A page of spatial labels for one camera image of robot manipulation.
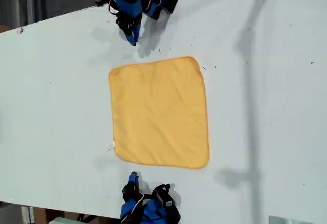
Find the brown cardboard box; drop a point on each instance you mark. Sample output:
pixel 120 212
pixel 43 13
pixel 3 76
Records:
pixel 51 215

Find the white table leg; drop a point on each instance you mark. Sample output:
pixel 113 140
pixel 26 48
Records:
pixel 27 215

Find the black camera stalk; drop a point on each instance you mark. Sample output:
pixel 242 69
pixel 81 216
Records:
pixel 148 196

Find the white box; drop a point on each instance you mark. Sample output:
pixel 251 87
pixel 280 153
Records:
pixel 64 220

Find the white towel label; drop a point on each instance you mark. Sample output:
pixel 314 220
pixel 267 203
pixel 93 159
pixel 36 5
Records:
pixel 112 146

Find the yellow square towel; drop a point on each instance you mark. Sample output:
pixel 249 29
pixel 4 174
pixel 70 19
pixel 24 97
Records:
pixel 158 114

